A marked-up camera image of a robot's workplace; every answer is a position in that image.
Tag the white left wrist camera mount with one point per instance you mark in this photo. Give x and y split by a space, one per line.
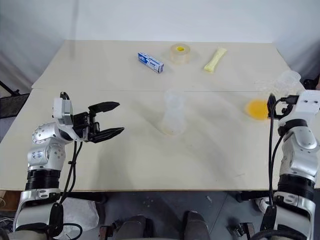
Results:
59 107

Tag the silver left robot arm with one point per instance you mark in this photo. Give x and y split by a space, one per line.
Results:
47 152

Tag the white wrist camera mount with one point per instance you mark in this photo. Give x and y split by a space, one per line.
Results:
308 102
59 107

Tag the blue and white small box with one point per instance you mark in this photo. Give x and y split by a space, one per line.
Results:
150 62

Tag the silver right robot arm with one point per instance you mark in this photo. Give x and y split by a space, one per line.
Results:
300 150

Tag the white plastic bag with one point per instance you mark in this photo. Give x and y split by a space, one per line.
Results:
80 215

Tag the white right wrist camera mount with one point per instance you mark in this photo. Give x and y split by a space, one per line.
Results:
308 102

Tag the black table frame bar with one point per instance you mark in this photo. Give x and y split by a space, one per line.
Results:
87 196

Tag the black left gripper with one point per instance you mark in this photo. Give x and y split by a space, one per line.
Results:
83 125

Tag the dark rounded shape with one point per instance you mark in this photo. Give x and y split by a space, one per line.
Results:
196 226
133 227

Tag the clear plastic bottle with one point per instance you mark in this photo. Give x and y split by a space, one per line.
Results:
173 117

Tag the white shoe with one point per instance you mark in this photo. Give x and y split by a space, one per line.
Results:
262 203

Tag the clear plastic cup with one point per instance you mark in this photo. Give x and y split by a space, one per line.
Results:
287 78

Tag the black stand frame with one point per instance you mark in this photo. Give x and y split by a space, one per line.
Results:
12 102

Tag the clear tape roll yellow core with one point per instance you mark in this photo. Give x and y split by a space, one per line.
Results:
180 53

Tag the brown cardboard box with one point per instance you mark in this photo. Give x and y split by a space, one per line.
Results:
8 201

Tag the pale yellow plastic packet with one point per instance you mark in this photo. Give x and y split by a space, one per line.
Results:
215 60

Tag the clear cup with orange liquid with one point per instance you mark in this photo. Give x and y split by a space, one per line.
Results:
257 108

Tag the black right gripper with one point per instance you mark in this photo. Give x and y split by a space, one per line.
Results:
287 110

